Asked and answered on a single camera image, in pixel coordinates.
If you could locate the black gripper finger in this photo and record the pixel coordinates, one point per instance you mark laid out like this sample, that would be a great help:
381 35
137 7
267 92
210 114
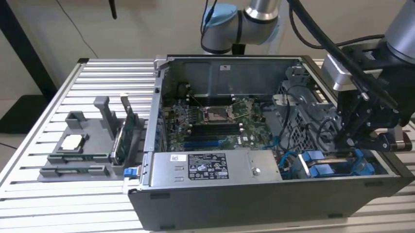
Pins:
350 111
373 140

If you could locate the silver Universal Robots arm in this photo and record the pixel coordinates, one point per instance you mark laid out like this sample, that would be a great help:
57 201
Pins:
223 34

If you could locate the metal disk bay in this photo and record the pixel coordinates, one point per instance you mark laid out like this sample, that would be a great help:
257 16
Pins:
305 167

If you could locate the black RAM slot bank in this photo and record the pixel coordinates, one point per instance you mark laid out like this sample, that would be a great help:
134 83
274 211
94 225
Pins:
211 100
215 129

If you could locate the blue expansion slot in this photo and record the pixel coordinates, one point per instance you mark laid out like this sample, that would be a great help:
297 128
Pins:
201 145

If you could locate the gray metal drive cage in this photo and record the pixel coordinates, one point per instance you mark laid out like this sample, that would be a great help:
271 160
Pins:
293 93

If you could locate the green motherboard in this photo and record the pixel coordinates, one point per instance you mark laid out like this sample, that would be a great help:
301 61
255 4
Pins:
257 131

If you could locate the CPU socket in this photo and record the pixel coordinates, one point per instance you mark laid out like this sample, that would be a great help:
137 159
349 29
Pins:
214 115

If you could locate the thin metal locking lever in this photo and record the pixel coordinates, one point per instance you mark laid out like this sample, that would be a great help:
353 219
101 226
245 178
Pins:
197 100

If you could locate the silver power supply unit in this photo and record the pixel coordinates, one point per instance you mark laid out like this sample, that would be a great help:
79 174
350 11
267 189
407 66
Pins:
214 167

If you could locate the black open PC case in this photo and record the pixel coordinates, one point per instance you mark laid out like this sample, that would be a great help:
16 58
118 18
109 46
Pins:
227 206

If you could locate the green graphics card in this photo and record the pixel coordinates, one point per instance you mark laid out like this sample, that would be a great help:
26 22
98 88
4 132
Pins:
125 140

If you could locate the blue case latch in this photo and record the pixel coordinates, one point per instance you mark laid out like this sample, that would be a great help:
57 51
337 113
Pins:
130 172

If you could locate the gray parts rack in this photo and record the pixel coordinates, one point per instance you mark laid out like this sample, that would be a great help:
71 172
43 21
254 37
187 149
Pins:
94 136

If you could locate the black hanging antenna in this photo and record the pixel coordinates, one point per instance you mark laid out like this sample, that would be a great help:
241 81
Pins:
113 9

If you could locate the silver CPU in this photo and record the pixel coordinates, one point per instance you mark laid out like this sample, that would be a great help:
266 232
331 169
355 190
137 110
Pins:
73 142

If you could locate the black stand with base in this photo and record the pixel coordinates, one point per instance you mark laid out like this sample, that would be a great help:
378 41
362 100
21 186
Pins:
19 36

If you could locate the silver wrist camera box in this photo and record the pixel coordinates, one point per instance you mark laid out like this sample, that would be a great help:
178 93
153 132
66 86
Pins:
337 72

